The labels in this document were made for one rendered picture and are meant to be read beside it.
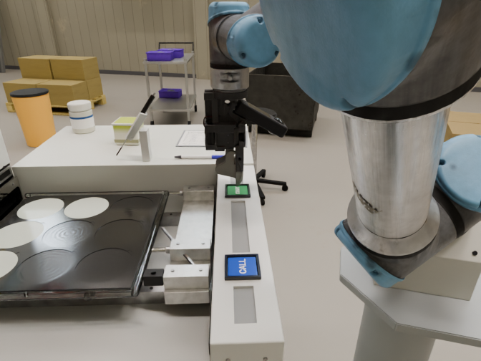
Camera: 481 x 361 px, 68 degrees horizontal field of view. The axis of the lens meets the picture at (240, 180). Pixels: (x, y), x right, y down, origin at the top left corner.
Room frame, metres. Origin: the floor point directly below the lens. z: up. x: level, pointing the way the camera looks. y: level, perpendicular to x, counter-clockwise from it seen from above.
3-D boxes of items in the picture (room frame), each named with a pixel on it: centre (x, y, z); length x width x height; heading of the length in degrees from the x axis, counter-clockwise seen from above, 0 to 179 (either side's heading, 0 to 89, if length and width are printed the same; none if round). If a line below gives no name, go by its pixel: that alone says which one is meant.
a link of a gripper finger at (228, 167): (0.69, 0.02, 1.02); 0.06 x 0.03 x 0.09; 92
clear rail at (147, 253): (0.64, 0.19, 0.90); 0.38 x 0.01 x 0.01; 2
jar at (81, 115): (1.13, 0.52, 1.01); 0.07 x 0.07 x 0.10
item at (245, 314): (0.58, 0.00, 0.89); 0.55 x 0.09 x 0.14; 2
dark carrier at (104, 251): (0.63, 0.37, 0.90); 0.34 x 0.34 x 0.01; 2
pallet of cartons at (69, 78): (5.20, 2.68, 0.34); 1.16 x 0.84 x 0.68; 73
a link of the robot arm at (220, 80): (0.70, 0.02, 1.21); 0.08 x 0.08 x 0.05
